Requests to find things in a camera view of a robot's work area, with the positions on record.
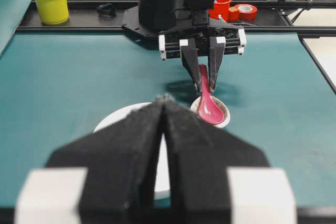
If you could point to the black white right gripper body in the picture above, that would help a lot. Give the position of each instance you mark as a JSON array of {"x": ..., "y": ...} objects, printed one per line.
[{"x": 233, "y": 35}]

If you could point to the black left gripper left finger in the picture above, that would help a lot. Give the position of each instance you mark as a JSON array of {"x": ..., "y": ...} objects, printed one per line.
[{"x": 105, "y": 177}]

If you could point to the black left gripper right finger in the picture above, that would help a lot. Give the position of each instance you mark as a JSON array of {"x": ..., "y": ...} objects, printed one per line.
[{"x": 216, "y": 177}]

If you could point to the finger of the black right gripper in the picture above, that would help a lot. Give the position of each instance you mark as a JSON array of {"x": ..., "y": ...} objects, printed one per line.
[
  {"x": 215, "y": 54},
  {"x": 189, "y": 56}
]

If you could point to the pink ceramic spoon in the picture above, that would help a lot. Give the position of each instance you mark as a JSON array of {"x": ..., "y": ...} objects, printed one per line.
[{"x": 208, "y": 110}]

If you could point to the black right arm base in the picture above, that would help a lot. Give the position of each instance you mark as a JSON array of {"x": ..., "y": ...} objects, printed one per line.
[{"x": 150, "y": 17}]

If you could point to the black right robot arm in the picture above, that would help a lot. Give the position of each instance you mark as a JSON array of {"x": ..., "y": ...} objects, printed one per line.
[{"x": 186, "y": 30}]

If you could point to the white round bowl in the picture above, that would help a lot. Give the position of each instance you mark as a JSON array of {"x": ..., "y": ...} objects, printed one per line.
[{"x": 162, "y": 184}]

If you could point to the red plastic cup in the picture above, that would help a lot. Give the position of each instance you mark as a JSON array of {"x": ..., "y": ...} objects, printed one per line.
[{"x": 220, "y": 8}]

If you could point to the red tape roll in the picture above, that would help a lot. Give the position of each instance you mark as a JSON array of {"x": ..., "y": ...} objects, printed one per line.
[{"x": 245, "y": 12}]

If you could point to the stacked yellow plastic cups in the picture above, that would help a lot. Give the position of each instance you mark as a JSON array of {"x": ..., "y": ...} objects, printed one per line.
[{"x": 52, "y": 12}]

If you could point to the black clip on rail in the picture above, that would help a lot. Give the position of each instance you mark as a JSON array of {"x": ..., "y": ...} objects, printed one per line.
[{"x": 107, "y": 9}]

